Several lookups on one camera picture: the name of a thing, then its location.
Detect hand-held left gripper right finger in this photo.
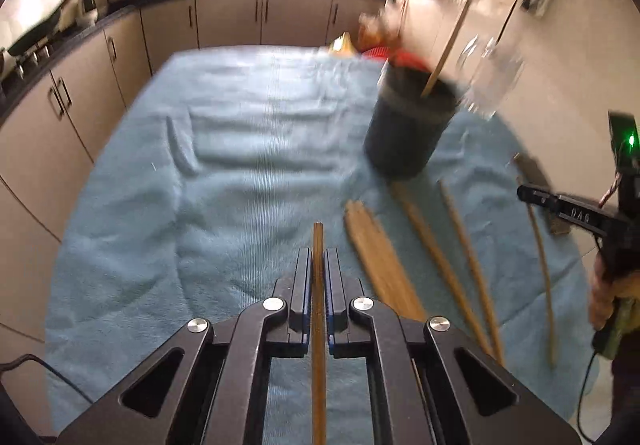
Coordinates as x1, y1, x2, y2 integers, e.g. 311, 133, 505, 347
325, 248, 583, 445

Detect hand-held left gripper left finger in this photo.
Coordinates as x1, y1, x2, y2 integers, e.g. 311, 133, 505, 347
57, 248, 312, 445

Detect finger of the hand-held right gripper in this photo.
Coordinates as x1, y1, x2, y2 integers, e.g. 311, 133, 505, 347
517, 182, 631, 238

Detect bunch of wooden chopsticks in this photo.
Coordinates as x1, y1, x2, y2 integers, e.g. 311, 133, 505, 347
344, 178, 559, 367

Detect brown wooden chopstick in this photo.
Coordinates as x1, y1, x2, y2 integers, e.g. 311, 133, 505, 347
420, 0, 473, 99
312, 222, 327, 445

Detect dark grey utensil cup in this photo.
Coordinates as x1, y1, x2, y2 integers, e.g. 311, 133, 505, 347
363, 59, 466, 179

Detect person's right hand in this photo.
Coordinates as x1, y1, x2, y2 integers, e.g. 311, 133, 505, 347
589, 255, 640, 332

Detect dark brown flat utensil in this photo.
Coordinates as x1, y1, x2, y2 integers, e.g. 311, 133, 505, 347
512, 152, 571, 237

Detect light blue towel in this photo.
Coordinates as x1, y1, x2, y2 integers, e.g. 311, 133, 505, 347
45, 45, 601, 445

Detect clear glass mug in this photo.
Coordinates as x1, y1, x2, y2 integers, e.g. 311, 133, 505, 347
457, 35, 526, 122

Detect red plastic basin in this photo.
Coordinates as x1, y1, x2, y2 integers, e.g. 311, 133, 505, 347
360, 45, 432, 72

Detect yellow plastic bag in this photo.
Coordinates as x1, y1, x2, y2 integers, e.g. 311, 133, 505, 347
327, 32, 362, 59

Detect orange clear plastic bag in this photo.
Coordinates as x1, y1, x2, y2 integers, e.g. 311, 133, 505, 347
359, 0, 407, 52

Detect beige lower kitchen cabinets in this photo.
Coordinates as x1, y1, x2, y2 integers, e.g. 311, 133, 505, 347
0, 0, 401, 341

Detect gas stove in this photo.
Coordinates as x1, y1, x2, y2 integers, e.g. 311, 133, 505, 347
0, 38, 57, 93

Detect black wok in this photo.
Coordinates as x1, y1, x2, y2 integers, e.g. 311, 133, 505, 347
7, 8, 65, 57

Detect black cable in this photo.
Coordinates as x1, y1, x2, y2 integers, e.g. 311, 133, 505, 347
0, 354, 93, 403
577, 332, 608, 431

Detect black power cord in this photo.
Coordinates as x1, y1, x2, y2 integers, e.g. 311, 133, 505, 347
492, 0, 532, 57

